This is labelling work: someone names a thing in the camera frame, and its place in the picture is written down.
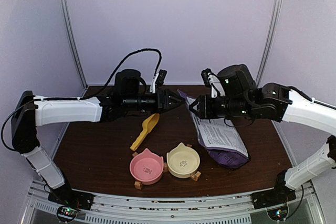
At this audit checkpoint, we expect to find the pink cat-shaped bowl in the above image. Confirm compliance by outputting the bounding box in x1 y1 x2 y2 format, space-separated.
129 148 164 185

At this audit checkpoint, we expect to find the cream cat-shaped bowl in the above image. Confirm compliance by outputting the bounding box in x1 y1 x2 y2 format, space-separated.
166 142 201 179

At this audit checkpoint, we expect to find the right aluminium frame post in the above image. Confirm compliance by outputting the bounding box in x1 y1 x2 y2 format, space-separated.
256 0 283 86

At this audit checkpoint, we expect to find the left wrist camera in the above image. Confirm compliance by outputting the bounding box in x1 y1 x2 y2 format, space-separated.
150 69 167 93

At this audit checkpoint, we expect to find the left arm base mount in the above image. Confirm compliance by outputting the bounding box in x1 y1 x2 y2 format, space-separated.
48 180 94 210

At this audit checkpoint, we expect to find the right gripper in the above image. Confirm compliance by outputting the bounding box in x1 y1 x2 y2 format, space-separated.
188 94 254 120

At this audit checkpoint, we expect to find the aluminium frame post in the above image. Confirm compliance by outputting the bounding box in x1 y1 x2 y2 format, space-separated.
59 0 88 89
256 0 283 86

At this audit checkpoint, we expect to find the wooden bowl stand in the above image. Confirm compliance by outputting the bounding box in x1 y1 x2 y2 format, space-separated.
134 158 201 190

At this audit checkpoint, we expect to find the left aluminium frame post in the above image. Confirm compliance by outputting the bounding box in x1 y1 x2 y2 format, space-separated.
59 0 88 89

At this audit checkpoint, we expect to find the purple pet food bag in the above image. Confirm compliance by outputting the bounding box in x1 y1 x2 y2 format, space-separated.
177 89 251 169

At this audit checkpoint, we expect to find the yellow plastic scoop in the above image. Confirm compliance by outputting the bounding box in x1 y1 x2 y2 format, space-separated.
130 113 160 151

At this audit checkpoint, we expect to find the front aluminium rail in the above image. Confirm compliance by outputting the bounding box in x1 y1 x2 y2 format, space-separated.
19 181 326 223

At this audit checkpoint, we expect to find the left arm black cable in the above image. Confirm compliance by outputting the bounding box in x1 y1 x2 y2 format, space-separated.
1 48 163 151

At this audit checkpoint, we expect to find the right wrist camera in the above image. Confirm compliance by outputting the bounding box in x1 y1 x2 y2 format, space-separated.
201 68 225 98

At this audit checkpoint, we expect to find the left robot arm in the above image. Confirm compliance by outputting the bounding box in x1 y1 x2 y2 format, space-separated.
9 69 185 205

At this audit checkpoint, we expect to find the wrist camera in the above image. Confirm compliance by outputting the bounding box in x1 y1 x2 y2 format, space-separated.
150 69 167 93
201 68 225 98

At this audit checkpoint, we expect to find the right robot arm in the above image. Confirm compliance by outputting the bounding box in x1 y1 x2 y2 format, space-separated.
189 64 335 204

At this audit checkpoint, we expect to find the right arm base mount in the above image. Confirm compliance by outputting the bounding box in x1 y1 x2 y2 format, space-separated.
251 170 296 209

